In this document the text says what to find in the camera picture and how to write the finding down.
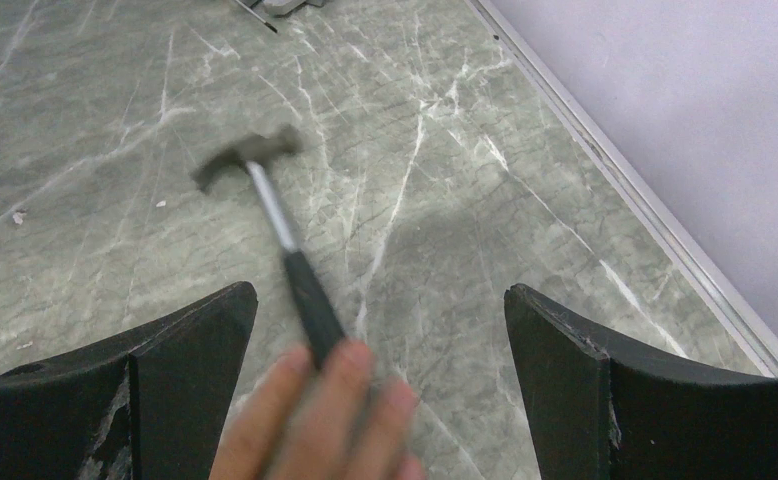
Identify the grey object at table back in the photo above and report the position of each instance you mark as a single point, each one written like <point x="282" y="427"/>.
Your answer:
<point x="275" y="8"/>

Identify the claw hammer with black grip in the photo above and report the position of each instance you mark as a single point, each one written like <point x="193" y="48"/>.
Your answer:
<point x="253" y="154"/>

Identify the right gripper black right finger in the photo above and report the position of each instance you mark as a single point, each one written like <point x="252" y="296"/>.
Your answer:
<point x="602" y="405"/>

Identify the aluminium table edge rail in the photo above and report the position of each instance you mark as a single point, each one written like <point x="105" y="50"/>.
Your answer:
<point x="736" y="315"/>

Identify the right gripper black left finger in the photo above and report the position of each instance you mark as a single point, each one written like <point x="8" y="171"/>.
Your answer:
<point x="147" y="403"/>

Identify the person's right hand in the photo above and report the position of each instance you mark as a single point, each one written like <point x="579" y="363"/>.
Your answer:
<point x="286" y="432"/>

